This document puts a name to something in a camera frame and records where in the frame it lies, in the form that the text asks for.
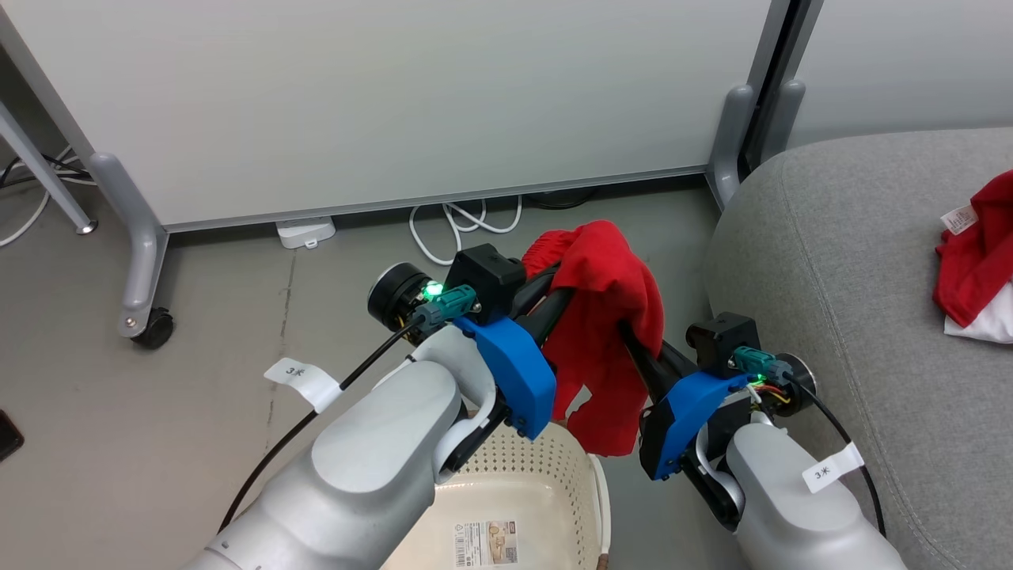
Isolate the large white partition panel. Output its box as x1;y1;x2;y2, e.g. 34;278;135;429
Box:
0;0;792;235

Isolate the looped white cable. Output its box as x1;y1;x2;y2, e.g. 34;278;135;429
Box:
408;196;524;267

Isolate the white left cable tag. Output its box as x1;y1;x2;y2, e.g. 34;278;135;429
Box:
263;357;343;415

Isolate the thin black cable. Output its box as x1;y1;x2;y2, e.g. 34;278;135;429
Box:
0;154;93;192

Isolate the red garment with striped trim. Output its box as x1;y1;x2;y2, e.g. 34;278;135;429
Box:
932;169;1013;330

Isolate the black caster wheel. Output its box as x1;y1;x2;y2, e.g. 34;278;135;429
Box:
130;307;176;352

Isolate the plain red garment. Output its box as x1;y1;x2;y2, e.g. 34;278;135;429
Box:
521;219;666;458

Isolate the thin white cable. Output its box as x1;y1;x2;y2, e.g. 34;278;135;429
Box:
0;146;82;249

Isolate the teal camera cable connector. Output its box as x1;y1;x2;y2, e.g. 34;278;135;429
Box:
412;285;480;335
731;346;794;387

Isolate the flat black object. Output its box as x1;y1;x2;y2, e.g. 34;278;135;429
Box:
0;408;25;463

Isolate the teal left camera cable connector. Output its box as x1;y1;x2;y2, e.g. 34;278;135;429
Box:
412;285;480;335

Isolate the paper label sticker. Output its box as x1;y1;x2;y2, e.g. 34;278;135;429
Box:
453;519;520;568

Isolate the white garment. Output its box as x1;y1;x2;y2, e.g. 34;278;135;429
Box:
943;280;1013;346

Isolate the cream plastic laundry basket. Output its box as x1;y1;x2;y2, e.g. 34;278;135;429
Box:
380;422;613;570

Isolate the grey partition leg with caster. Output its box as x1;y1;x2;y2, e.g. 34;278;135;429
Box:
86;152;170;338

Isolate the black floor cable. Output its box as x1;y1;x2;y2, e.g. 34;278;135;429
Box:
525;187;599;211

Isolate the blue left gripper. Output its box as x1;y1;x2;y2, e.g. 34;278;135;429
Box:
453;264;575;442

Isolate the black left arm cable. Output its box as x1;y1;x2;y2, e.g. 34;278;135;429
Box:
217;315;430;533

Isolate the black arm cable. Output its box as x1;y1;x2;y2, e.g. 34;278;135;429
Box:
217;315;430;533
795;378;888;539

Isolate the white cable tag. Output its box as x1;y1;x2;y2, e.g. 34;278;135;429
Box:
801;442;867;495
263;357;343;415

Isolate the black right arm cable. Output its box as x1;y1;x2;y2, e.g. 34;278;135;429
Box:
795;378;888;539

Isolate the white power adapter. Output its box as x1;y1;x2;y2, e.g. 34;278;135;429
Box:
275;215;338;251

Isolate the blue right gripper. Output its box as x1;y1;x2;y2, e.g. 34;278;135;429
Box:
617;321;754;482

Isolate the teal right camera cable connector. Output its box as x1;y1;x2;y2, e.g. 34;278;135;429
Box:
731;346;794;387

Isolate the grey metal table leg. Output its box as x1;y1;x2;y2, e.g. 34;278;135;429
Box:
0;101;99;237

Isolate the grey fabric sofa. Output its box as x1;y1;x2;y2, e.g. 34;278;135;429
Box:
702;127;1013;570

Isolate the white right cable tag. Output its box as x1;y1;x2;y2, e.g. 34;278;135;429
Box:
801;442;867;495

